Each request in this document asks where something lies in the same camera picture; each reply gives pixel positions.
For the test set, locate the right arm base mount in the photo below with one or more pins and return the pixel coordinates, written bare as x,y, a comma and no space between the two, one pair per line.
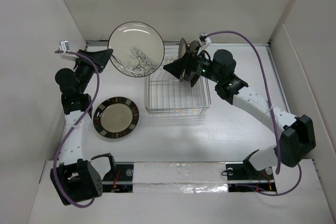
240,178

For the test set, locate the metal rimmed round plate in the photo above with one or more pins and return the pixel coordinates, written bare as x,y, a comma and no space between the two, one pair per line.
183,48

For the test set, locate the cream plate with tree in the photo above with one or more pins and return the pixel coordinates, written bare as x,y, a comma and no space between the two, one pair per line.
138,49

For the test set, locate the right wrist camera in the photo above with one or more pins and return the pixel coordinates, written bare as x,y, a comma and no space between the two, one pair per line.
204,41

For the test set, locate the grey deer round plate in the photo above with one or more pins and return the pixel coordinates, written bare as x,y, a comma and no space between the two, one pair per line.
191,77

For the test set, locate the cream plate checkered rim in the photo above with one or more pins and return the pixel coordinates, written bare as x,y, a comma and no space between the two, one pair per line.
116,117

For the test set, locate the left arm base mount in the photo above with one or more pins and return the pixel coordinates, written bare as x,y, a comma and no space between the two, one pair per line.
121,181

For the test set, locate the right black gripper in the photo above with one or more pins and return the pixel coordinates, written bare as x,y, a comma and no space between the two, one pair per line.
188,63

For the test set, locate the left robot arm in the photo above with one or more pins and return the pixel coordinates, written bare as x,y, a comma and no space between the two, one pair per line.
74,178

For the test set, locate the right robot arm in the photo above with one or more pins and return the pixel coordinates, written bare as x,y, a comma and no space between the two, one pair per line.
295,135

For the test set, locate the dark floral rectangular plate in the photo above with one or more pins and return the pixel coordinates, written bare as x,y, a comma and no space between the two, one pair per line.
197,61

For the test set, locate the wire dish rack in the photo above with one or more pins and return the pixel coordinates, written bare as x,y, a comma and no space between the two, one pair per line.
166,95

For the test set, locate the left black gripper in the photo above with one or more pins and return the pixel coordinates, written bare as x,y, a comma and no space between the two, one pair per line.
100,58

